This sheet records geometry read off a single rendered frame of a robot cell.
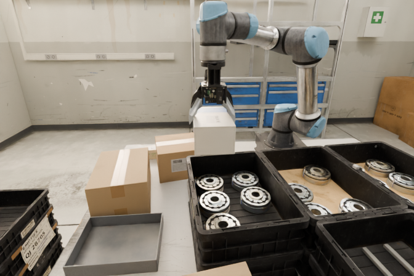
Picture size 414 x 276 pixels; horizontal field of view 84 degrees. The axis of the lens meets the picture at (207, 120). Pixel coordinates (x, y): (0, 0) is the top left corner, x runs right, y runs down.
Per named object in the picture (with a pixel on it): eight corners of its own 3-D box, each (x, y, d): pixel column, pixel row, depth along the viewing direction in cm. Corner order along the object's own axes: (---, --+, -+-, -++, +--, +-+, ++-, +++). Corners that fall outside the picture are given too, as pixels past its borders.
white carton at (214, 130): (193, 129, 86) (193, 106, 83) (225, 129, 87) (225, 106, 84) (194, 155, 68) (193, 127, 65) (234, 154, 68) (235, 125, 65)
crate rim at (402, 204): (256, 154, 97) (257, 150, 96) (321, 150, 102) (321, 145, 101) (311, 227, 60) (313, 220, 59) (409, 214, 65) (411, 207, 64)
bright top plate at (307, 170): (299, 166, 98) (299, 164, 98) (321, 165, 99) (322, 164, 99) (310, 180, 89) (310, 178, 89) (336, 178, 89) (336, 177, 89)
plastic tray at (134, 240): (65, 279, 68) (61, 267, 66) (91, 227, 87) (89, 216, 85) (158, 271, 70) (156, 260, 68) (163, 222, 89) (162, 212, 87)
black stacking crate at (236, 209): (186, 181, 96) (186, 157, 92) (254, 174, 100) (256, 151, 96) (199, 270, 59) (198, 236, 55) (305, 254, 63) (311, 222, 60)
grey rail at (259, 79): (191, 81, 272) (191, 77, 270) (329, 79, 282) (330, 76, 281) (191, 82, 262) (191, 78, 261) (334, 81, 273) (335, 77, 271)
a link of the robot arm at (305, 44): (300, 122, 128) (297, 21, 98) (328, 132, 117) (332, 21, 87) (288, 134, 123) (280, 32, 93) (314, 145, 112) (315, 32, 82)
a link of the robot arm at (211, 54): (199, 45, 68) (226, 45, 69) (199, 61, 70) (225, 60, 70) (200, 46, 61) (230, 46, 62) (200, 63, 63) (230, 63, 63)
